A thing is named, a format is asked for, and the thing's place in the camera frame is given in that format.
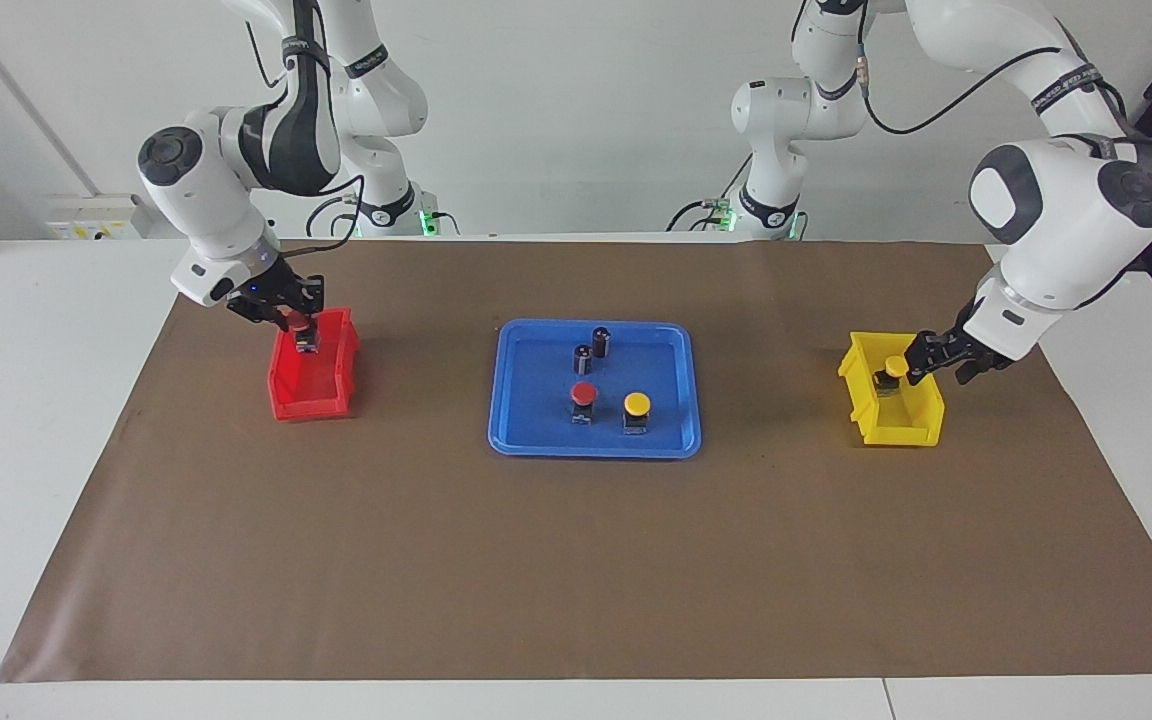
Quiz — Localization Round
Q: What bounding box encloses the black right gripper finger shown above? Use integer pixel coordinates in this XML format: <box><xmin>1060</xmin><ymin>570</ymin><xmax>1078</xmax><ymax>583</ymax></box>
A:
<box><xmin>284</xmin><ymin>272</ymin><xmax>327</xmax><ymax>323</ymax></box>
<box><xmin>226</xmin><ymin>295</ymin><xmax>289</xmax><ymax>333</ymax></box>

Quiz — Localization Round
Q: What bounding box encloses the blue plastic tray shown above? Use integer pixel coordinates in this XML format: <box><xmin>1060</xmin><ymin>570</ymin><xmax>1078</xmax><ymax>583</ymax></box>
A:
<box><xmin>487</xmin><ymin>318</ymin><xmax>703</xmax><ymax>460</ymax></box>

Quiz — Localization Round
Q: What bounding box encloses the yellow plastic bin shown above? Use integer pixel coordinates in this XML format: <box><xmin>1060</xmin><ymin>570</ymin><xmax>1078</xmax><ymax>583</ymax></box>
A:
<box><xmin>837</xmin><ymin>331</ymin><xmax>946</xmax><ymax>448</ymax></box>

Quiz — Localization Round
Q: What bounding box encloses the red plastic bin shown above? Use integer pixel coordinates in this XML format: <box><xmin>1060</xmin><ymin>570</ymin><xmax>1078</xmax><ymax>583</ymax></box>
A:
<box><xmin>267</xmin><ymin>306</ymin><xmax>361</xmax><ymax>422</ymax></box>

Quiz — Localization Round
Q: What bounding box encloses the white power strip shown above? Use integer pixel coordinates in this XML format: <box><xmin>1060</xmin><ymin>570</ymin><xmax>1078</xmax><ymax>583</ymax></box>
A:
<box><xmin>46</xmin><ymin>195</ymin><xmax>152</xmax><ymax>241</ymax></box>

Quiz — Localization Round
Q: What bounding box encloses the brown paper mat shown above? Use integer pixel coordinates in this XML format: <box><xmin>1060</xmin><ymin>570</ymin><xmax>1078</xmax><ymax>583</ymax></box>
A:
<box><xmin>0</xmin><ymin>237</ymin><xmax>1152</xmax><ymax>684</ymax></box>

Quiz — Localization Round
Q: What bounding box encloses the black right base cable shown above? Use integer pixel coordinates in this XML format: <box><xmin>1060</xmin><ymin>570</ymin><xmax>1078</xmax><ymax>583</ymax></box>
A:
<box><xmin>305</xmin><ymin>195</ymin><xmax>462</xmax><ymax>239</ymax></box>

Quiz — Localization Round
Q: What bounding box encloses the black base cable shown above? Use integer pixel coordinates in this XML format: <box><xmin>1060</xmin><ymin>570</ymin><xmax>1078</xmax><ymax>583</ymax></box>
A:
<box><xmin>666</xmin><ymin>155</ymin><xmax>753</xmax><ymax>233</ymax></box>
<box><xmin>305</xmin><ymin>195</ymin><xmax>462</xmax><ymax>239</ymax></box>

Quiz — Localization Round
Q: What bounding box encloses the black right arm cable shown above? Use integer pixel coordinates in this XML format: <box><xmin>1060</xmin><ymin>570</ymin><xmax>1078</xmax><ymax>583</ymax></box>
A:
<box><xmin>244</xmin><ymin>15</ymin><xmax>367</xmax><ymax>253</ymax></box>

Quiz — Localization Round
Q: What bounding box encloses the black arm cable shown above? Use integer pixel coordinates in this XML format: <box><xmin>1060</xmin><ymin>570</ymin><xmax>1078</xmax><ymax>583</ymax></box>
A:
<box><xmin>791</xmin><ymin>0</ymin><xmax>1132</xmax><ymax>137</ymax></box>
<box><xmin>244</xmin><ymin>15</ymin><xmax>367</xmax><ymax>253</ymax></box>

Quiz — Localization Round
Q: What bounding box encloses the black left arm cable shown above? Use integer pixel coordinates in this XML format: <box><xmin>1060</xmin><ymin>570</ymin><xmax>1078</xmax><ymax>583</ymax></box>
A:
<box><xmin>791</xmin><ymin>0</ymin><xmax>1132</xmax><ymax>137</ymax></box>

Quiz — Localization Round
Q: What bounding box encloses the black left base cable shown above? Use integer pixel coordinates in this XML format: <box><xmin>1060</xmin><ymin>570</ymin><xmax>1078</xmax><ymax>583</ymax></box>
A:
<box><xmin>666</xmin><ymin>155</ymin><xmax>753</xmax><ymax>233</ymax></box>

